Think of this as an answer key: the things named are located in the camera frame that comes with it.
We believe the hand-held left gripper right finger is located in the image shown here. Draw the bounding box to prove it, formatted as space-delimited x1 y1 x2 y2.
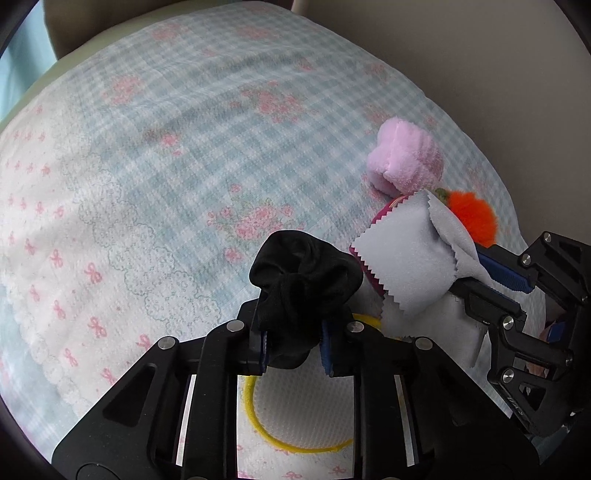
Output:
320 320 542 480

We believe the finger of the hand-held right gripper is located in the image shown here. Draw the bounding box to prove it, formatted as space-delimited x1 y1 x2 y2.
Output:
455 278 574 387
477 232 591 343

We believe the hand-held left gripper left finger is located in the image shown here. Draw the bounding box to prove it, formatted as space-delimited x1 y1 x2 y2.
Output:
51 299 270 480

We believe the black sock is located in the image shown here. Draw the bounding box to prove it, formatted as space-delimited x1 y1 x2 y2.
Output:
248 231 365 370

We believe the white zigzag-edged cloth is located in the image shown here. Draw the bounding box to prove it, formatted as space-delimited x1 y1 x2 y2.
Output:
350 189 491 368

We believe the yellow hair hoop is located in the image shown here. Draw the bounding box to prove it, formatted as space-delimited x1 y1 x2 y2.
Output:
243 313 384 455

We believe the orange fluffy pompom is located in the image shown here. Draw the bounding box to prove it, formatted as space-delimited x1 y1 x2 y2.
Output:
436 187 498 245

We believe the magenta zigzag-edged cloth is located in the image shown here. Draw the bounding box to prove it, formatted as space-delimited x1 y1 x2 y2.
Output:
348 195 411 297

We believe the pink fluffy sock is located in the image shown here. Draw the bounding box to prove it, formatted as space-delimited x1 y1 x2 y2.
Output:
367 117 445 195

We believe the blue gingham floral blanket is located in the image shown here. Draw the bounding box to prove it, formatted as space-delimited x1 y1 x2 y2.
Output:
0 4 546 480

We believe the pale green bed sheet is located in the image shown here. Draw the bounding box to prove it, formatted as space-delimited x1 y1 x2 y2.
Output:
9 4 305 121

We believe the beige headboard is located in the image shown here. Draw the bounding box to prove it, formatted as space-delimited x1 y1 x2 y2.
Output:
45 0 324 62

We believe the light blue curtain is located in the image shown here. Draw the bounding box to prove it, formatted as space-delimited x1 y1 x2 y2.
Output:
0 13 61 121

